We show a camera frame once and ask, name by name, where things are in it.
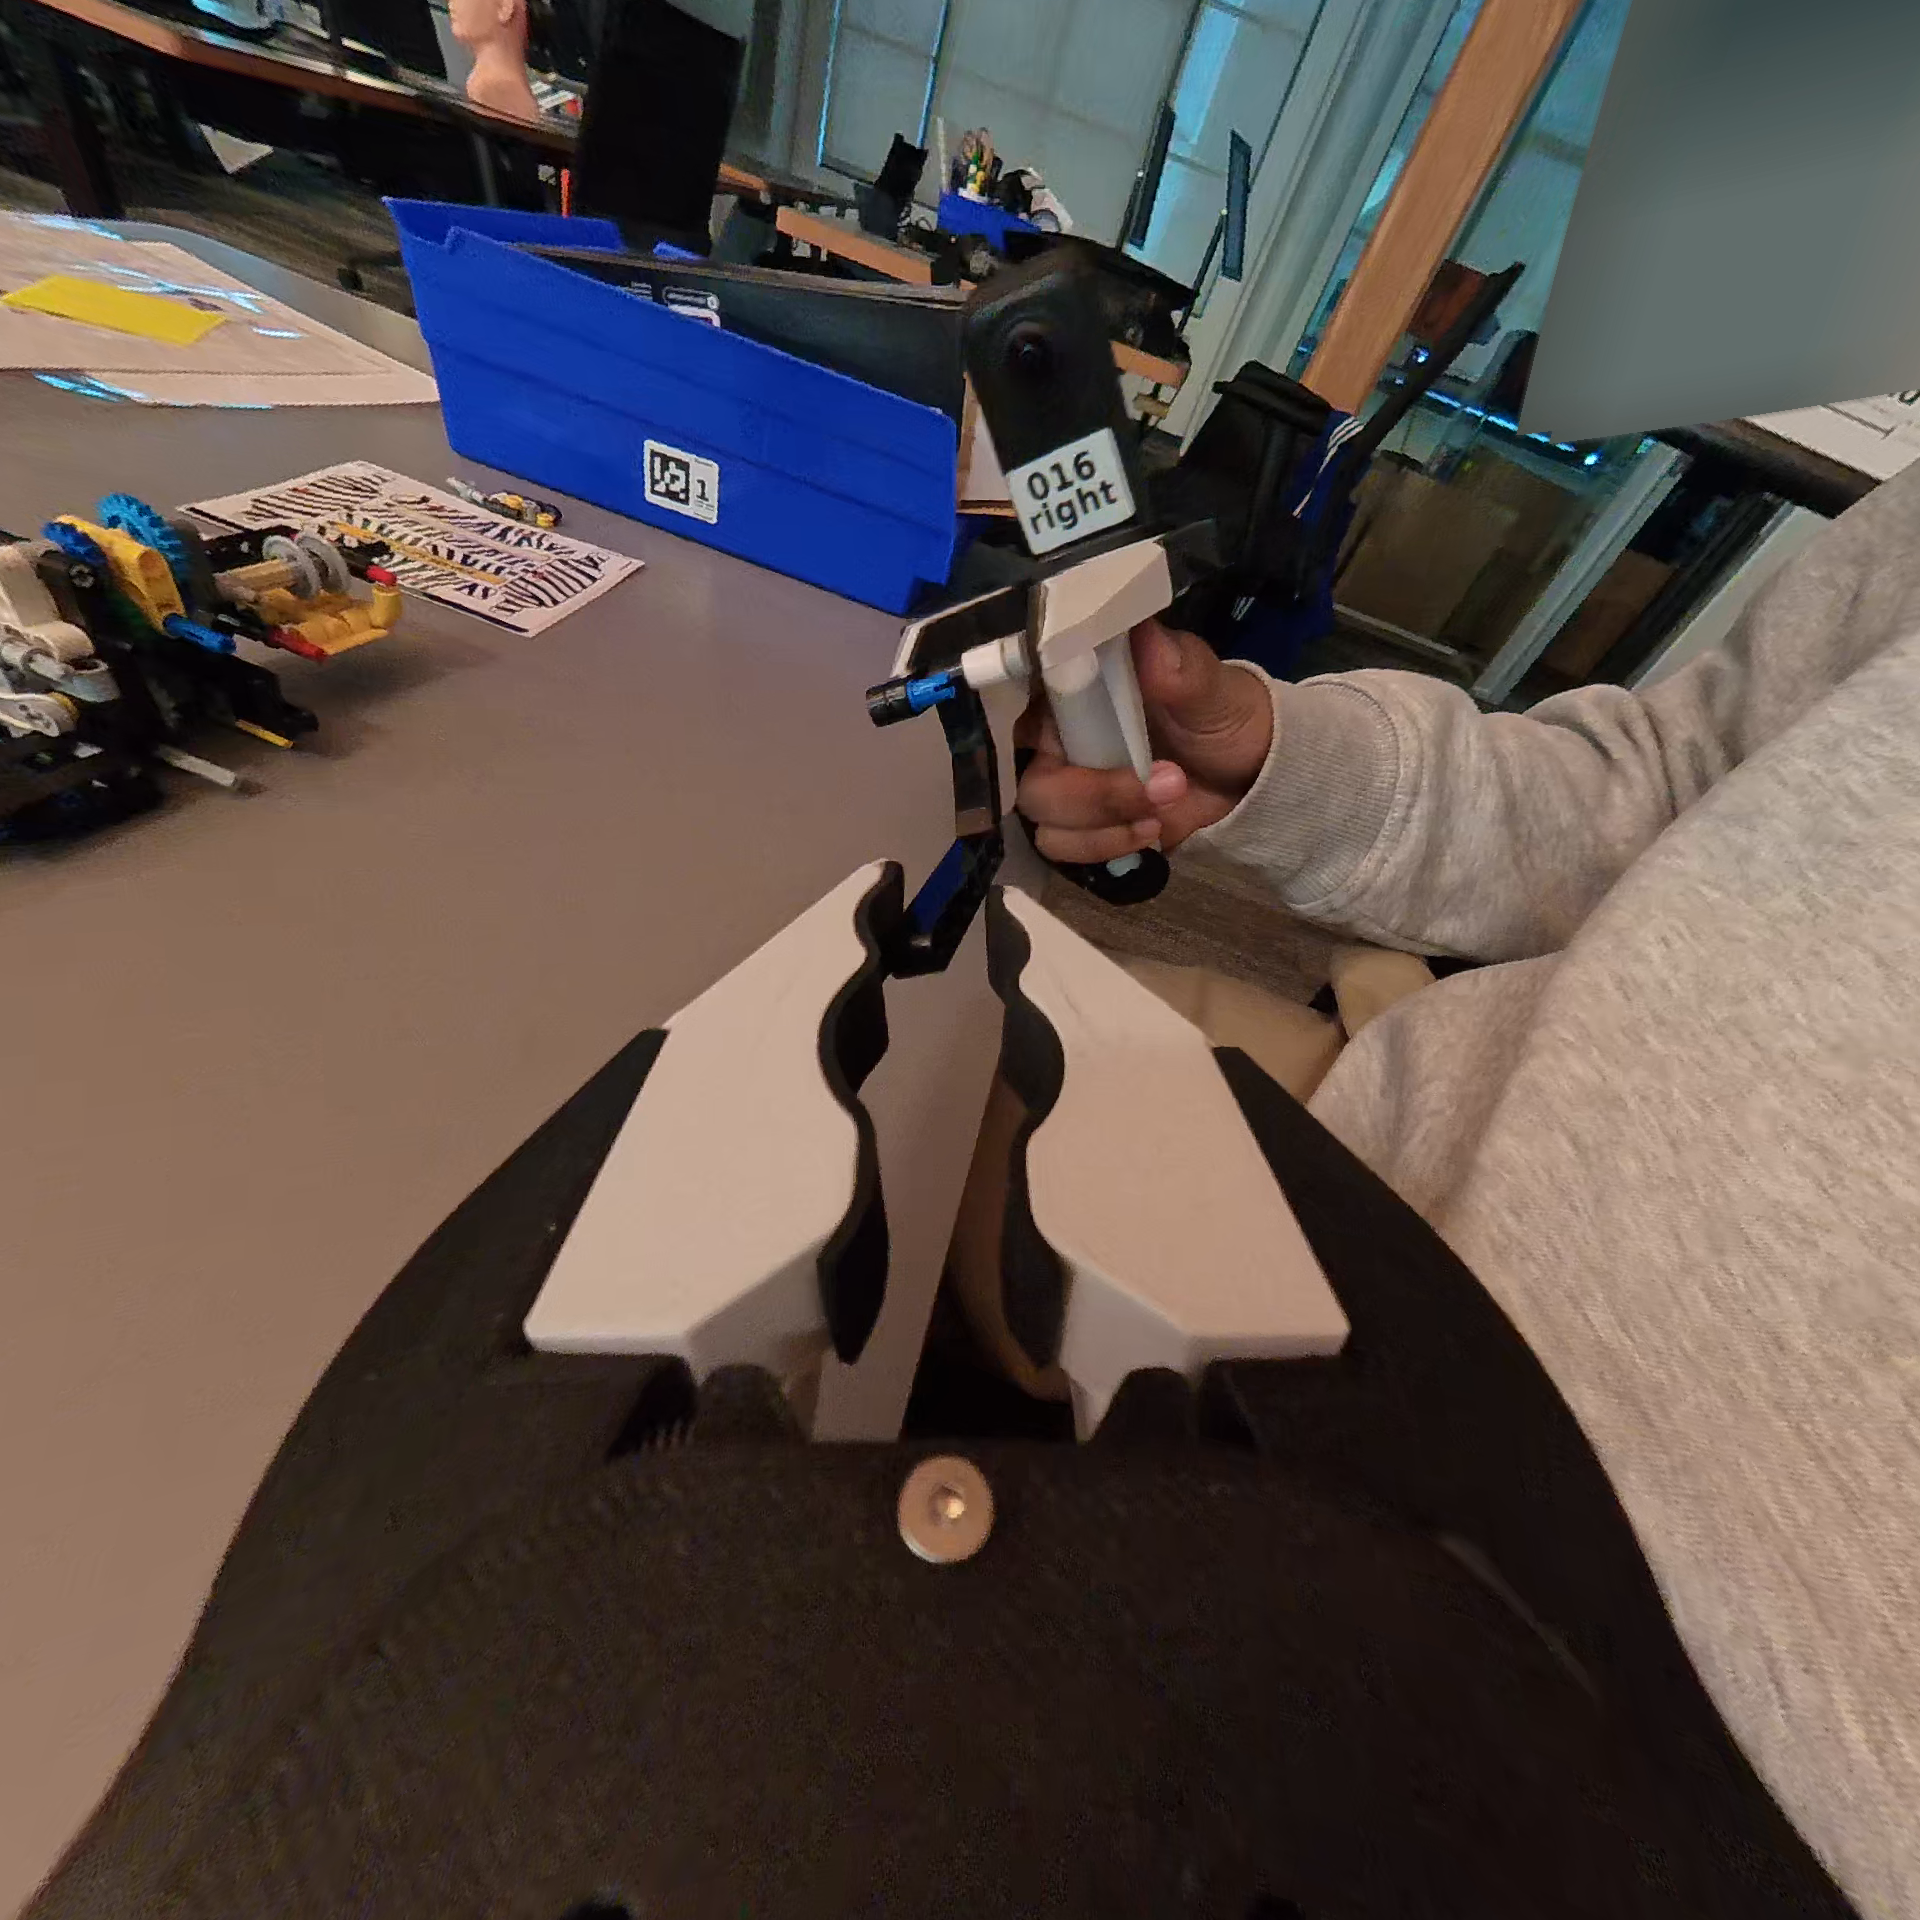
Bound mannequin head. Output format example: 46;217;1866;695
445;0;546;127

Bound brown cardboard boxes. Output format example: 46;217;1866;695
1332;457;1652;682

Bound white paper sheets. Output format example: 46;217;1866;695
0;208;439;411

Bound grey zip hoodie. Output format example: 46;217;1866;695
1305;719;1920;1920

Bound black lego beam assembly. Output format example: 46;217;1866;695
866;675;1012;981

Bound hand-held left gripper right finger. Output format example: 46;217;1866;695
982;887;1352;1442

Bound person's right hand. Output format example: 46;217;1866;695
1021;624;1278;871

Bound person's right forearm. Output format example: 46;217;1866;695
1178;457;1920;969

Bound yellow paper sheet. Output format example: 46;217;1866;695
0;274;232;351

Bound wooden post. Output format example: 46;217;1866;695
1298;0;1588;415

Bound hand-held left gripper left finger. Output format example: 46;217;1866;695
524;858;908;1435

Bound wooden office desk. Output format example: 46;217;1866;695
29;0;775;204

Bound striped sticker sheet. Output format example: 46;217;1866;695
178;461;645;639

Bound blue plastic bin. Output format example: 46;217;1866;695
382;194;965;619

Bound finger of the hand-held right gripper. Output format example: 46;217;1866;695
894;585;1044;689

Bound yellow black lego model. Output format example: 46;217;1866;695
0;492;406;848

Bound blue pen holder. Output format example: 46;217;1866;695
935;122;1039;248

